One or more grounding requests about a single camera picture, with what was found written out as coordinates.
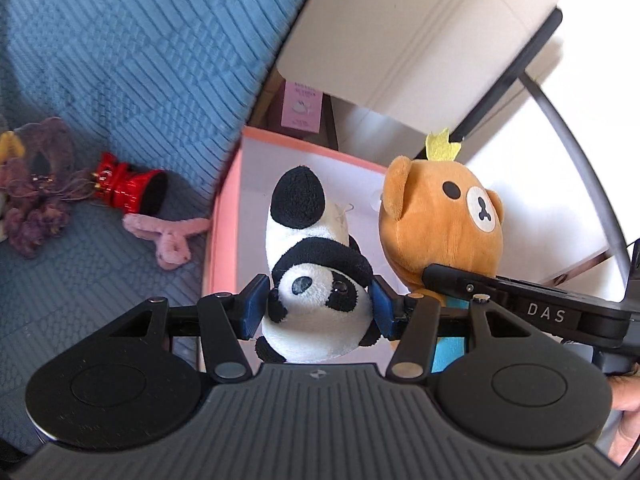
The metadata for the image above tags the panda plush toy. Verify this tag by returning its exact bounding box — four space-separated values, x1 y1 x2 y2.
254 166 381 365

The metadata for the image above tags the pink plush bunny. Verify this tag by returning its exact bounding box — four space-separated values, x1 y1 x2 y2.
122 212 211 272

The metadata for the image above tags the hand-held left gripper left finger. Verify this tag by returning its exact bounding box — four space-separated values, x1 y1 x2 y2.
107 273 272 382

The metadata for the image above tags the black straight bar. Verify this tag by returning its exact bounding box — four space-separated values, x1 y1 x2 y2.
449 7 563 142

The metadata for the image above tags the red toy boot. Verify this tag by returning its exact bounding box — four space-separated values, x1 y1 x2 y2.
90 152 168 215

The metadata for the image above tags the white cabinet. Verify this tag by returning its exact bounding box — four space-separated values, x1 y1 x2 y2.
276 0 563 133

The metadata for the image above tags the blue quilted bedspread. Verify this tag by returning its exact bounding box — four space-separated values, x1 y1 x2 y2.
0 0 333 461

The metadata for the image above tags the pink small carton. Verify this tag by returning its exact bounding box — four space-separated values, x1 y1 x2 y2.
281 79 325 133

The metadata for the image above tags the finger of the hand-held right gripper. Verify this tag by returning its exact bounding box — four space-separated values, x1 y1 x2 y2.
421 263 583 335

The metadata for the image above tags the purple yarn plush doll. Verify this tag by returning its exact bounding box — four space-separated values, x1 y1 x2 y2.
0 116 96 260

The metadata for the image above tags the brown bear plush toy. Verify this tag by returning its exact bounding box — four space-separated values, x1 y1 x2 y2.
377 129 506 374

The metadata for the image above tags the pink storage box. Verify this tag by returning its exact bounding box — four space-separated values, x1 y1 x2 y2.
200 126 618 376

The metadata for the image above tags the black curved tube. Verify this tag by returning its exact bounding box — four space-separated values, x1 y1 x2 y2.
519 71 632 273

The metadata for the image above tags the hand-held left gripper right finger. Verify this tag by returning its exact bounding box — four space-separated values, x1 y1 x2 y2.
370 275 534 382

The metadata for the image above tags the person's right hand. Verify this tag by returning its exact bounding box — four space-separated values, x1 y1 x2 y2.
606 372 640 467

